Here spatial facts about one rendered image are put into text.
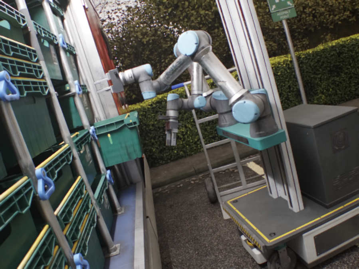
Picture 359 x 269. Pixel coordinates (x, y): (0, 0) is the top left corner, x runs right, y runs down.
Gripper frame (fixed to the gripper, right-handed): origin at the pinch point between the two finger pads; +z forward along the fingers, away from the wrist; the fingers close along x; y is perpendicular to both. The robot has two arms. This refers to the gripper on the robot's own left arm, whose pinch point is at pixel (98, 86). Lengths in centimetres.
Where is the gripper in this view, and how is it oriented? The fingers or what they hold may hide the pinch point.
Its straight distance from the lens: 169.3
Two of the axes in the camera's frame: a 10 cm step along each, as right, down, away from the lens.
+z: -9.5, 3.1, -0.6
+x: 2.9, 9.3, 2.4
